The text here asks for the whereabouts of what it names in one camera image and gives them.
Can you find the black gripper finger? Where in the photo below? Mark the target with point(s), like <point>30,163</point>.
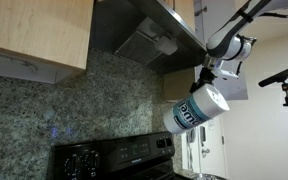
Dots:
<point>195,87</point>

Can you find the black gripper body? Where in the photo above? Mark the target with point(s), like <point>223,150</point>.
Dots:
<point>208,76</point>

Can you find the white blue-label canister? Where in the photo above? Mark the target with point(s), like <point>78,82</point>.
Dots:
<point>197,110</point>

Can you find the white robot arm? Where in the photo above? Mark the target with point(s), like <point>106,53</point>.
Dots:
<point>224,43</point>

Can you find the black stove knob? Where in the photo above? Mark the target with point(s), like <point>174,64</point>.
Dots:
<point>71,165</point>
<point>169,142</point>
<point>91,160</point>
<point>161,143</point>

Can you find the black stove control panel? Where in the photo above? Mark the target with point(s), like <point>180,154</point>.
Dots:
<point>117,156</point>

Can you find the white-faced cabinet door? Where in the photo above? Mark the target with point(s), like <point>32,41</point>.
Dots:
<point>242,90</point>

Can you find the white paper notice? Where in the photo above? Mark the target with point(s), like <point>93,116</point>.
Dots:
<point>212,126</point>

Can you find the black door lock box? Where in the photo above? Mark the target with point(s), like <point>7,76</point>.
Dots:
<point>203,136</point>

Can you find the white hood lamp cover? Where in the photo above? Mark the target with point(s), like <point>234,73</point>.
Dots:
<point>166,45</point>

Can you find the metal door hinge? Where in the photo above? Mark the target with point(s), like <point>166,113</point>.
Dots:
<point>223,140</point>

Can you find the silver door lever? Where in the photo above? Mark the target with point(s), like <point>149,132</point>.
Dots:
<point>205,152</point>

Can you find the metal cabinet hinge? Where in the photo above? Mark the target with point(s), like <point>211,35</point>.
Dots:
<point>200,11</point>

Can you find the wooden cabinet door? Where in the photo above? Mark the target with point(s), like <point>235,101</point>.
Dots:
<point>184,13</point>

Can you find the metal mesh hood filter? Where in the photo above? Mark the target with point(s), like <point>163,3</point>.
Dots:
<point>137,49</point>

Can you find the white door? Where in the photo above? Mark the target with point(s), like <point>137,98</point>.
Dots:
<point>214,160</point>

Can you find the steel pot lid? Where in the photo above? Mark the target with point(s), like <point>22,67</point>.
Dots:
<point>204,177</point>

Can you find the steel range hood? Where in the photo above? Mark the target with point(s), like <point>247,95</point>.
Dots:
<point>117,20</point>

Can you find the narrow wooden wall cabinet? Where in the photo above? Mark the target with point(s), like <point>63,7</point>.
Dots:
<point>177,83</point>

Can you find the gray round wall object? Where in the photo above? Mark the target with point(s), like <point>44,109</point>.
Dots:
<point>191,136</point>

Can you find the black bar camera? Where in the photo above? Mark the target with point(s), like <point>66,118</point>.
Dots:
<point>277,77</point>

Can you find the large wooden wall cabinet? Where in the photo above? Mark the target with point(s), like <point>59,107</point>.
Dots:
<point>34,26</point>

